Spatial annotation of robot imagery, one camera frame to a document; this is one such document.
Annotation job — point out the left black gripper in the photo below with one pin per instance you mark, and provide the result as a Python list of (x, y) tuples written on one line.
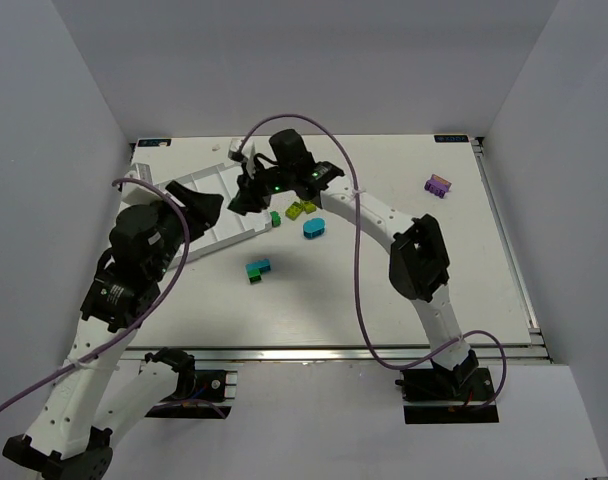
[(182, 216)]

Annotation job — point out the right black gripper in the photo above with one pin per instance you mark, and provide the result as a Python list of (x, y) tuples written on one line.
[(254, 188)]

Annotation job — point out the blue rounded lego brick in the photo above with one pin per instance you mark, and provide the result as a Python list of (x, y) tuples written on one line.
[(314, 228)]

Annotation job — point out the teal lego brick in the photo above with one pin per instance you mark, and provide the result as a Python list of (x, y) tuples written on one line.
[(263, 265)]

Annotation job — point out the purple lego brick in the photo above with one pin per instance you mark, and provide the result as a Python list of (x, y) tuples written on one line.
[(437, 185)]

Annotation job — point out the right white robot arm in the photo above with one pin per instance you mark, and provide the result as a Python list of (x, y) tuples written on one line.
[(418, 259)]

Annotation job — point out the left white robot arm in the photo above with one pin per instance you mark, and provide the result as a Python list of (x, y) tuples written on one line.
[(74, 436)]

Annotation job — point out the white divided plastic tray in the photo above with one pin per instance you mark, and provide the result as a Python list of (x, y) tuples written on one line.
[(231, 228)]

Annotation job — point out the dark green lego by tray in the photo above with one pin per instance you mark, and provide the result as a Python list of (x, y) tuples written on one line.
[(275, 219)]

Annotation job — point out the lime lego brick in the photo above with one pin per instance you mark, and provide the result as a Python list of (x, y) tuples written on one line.
[(294, 211), (308, 207)]

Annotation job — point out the lime lego brick middle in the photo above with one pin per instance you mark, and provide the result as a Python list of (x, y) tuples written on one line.
[(308, 207)]

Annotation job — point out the blue label sticker left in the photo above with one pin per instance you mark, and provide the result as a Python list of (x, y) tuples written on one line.
[(153, 142)]

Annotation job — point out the blue label sticker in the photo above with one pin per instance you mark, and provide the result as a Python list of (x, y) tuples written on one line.
[(450, 138), (153, 142)]

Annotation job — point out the blue label sticker right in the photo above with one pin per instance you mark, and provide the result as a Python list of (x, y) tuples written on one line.
[(450, 138)]

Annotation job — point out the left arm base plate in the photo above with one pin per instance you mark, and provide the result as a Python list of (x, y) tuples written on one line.
[(208, 395)]

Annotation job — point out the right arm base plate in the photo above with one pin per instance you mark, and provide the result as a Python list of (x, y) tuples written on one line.
[(426, 402)]

